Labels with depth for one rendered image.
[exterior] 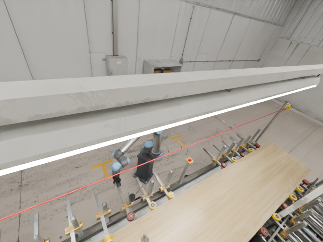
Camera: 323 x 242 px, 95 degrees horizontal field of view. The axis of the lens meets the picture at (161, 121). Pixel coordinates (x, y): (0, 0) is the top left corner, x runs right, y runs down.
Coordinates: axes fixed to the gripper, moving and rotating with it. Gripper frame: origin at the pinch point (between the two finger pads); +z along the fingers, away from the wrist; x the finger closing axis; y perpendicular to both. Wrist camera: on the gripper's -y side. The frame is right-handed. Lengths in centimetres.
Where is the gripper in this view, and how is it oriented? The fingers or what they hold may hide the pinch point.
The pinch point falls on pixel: (117, 184)
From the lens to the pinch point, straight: 205.3
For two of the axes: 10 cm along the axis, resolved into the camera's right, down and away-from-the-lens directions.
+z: -1.6, 7.8, 6.0
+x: -8.4, 2.1, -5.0
